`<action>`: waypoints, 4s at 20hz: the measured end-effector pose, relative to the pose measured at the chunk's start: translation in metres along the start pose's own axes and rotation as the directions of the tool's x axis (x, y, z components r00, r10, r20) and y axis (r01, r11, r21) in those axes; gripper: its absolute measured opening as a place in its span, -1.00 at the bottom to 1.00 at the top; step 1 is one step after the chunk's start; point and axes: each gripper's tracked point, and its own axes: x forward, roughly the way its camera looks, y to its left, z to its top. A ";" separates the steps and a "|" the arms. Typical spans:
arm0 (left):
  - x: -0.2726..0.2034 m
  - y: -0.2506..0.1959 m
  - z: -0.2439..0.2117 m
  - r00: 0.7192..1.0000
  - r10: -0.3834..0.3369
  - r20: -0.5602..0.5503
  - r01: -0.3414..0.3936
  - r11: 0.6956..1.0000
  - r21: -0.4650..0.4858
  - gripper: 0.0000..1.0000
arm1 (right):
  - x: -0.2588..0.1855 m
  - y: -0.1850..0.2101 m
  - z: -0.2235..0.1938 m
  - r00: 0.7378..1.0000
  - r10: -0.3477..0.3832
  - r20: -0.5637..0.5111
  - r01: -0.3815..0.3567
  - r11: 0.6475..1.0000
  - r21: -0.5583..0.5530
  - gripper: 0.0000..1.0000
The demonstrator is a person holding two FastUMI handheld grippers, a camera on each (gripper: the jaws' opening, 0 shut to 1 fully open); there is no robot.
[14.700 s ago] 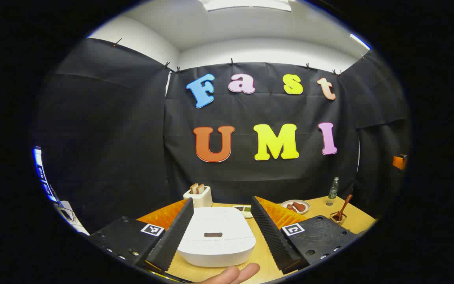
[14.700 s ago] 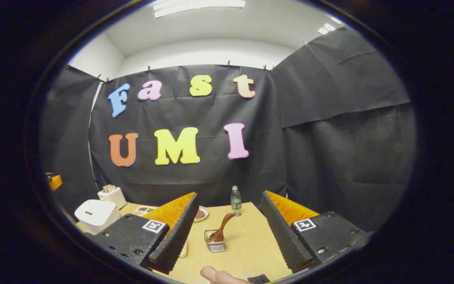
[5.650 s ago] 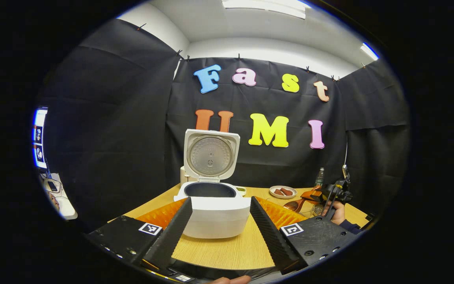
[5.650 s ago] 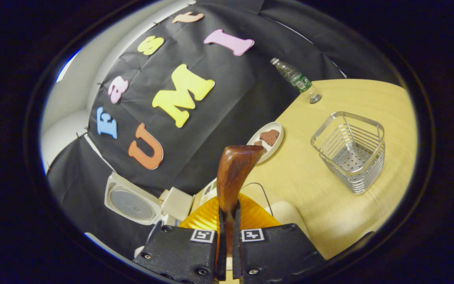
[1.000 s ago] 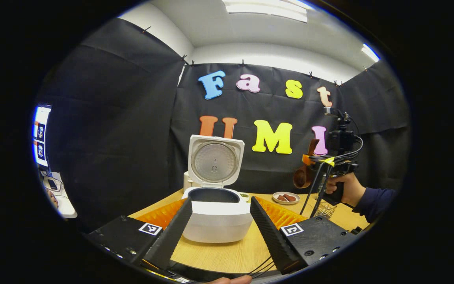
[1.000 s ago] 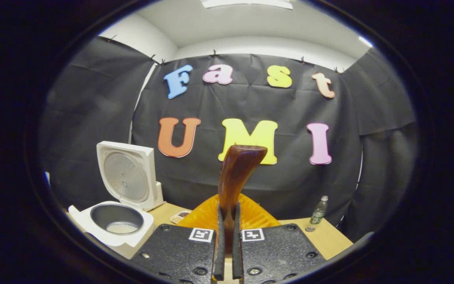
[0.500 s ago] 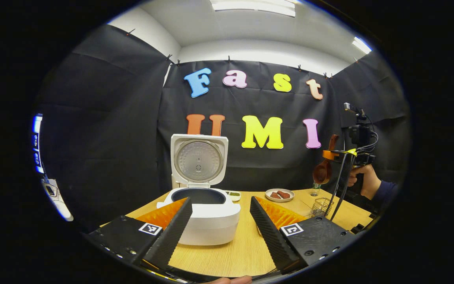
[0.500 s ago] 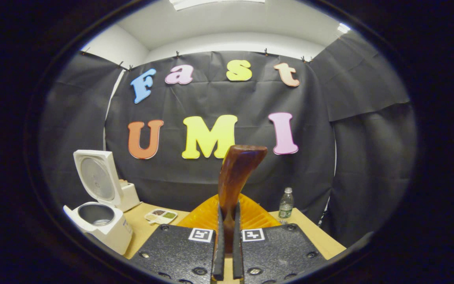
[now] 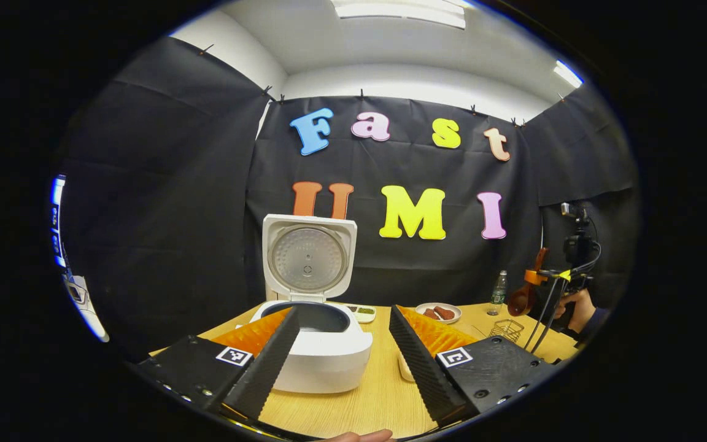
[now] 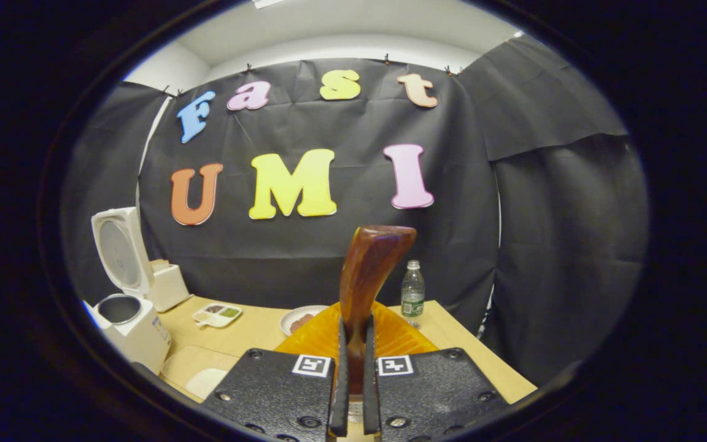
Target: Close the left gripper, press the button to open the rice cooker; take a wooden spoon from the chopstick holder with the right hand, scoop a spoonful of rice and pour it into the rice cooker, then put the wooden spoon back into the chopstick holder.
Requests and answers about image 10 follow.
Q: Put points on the white rice cooker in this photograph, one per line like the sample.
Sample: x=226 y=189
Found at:
x=139 y=337

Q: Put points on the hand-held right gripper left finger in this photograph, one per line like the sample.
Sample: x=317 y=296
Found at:
x=340 y=380

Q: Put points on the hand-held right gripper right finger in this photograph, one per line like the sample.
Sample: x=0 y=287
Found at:
x=370 y=380

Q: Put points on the clear plastic water bottle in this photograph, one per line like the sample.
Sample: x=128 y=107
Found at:
x=413 y=298

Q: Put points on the white rice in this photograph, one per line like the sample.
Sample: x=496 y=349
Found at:
x=206 y=383

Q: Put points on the white divided sauce dish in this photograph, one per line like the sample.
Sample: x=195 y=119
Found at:
x=218 y=315

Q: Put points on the long ceiling light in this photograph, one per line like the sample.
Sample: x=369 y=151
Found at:
x=267 y=3

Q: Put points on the white toaster with bread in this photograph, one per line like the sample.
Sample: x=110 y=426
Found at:
x=172 y=288

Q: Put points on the brown wooden spoon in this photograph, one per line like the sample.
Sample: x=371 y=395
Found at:
x=372 y=264

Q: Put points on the white round plate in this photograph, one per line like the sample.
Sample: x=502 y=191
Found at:
x=289 y=316

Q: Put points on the brown meat piece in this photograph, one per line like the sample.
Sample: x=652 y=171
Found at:
x=302 y=323

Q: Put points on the clear plastic container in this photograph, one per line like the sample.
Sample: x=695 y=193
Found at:
x=194 y=359

